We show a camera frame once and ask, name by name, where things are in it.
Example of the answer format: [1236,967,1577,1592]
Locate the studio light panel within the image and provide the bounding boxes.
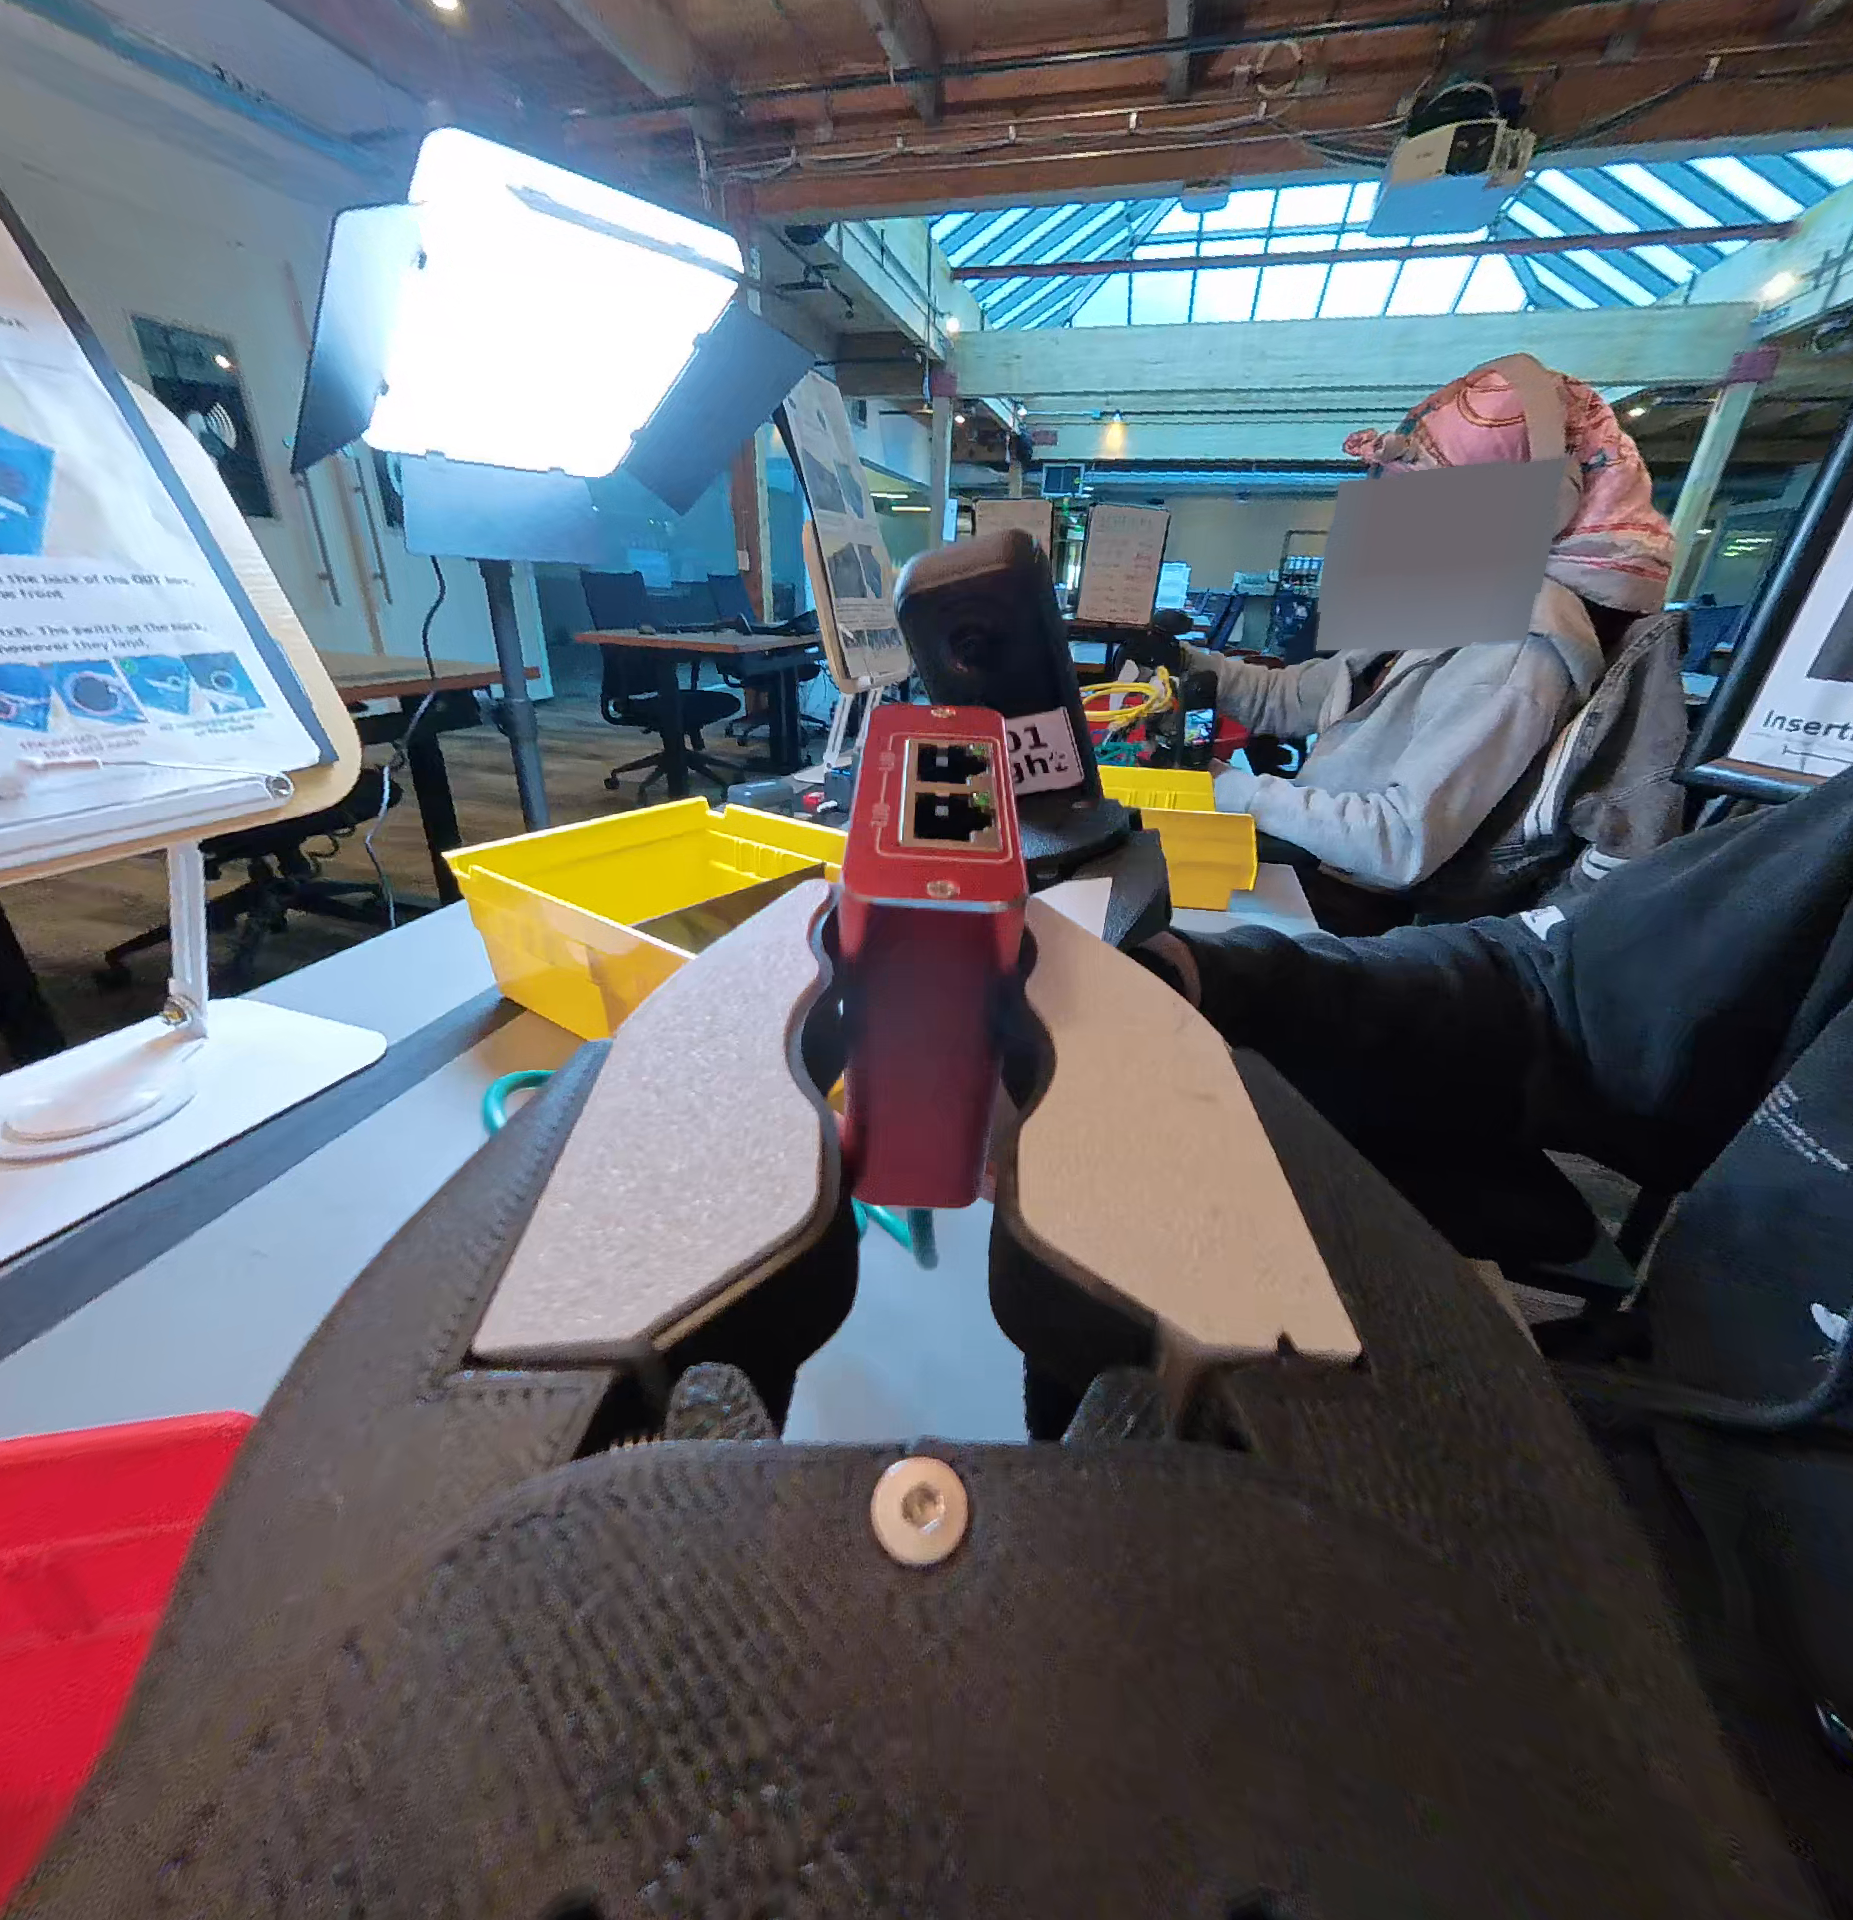
[290,127,820,834]

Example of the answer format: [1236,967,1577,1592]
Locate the person's black printed clothing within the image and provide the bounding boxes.
[1511,959,1853,1920]

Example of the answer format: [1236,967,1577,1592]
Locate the yellow plastic bin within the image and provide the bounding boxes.
[1092,766,1262,910]
[444,795,853,1039]

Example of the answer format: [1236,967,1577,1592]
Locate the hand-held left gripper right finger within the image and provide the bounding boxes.
[990,900,1367,1387]

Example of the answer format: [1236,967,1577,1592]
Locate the person's right forearm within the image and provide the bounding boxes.
[1127,756,1853,1202]

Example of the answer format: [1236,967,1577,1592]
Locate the white ceiling projector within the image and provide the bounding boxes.
[1367,81,1537,235]

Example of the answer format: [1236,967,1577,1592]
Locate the black office chair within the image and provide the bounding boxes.
[579,566,747,797]

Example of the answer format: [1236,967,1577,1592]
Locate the green ethernet cable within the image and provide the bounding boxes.
[481,1067,941,1273]

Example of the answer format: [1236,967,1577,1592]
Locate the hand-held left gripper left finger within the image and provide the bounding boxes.
[471,883,863,1419]

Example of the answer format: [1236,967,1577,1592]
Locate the white easel board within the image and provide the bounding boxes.
[1077,500,1172,628]

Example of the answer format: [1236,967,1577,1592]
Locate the red plastic bin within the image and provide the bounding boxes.
[0,1409,256,1920]

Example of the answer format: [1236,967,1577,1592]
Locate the black bin divider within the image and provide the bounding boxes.
[633,876,806,952]

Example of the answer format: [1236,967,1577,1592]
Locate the black framed tag sign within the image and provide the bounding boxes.
[1677,344,1853,803]

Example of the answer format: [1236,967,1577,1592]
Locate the red ethernet adapter box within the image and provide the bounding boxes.
[836,701,1030,1209]

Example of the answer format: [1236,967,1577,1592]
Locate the wooden desk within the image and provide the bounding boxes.
[573,627,825,781]

